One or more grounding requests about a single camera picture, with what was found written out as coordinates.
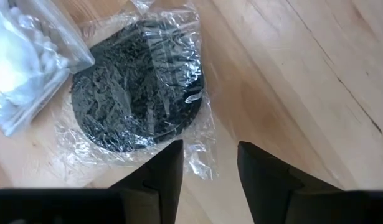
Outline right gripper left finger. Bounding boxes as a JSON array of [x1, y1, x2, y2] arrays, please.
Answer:
[[108, 139, 184, 224]]

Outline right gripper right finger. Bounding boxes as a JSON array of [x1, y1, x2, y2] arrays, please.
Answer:
[[237, 141, 344, 224]]

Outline black round pad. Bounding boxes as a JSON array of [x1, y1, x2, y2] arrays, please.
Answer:
[[52, 0, 219, 181]]

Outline bag of white cotton balls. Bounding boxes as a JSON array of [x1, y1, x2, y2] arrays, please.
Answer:
[[0, 0, 96, 138]]

